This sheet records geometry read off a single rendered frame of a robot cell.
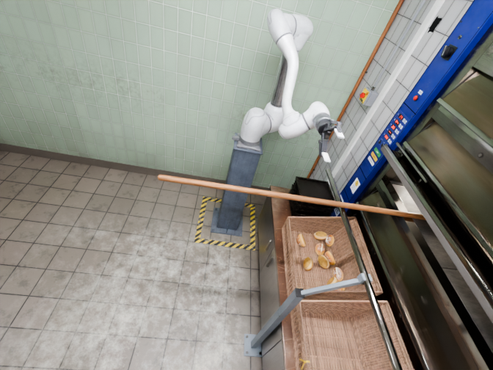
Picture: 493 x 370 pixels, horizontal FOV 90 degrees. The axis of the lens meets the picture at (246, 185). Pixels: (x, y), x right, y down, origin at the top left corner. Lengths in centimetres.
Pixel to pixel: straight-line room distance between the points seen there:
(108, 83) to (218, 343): 225
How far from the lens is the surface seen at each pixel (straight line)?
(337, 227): 202
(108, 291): 228
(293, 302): 135
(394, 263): 166
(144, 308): 219
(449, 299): 145
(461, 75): 164
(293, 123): 145
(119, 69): 245
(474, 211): 137
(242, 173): 198
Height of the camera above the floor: 205
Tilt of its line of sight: 43 degrees down
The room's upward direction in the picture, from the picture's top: 17 degrees clockwise
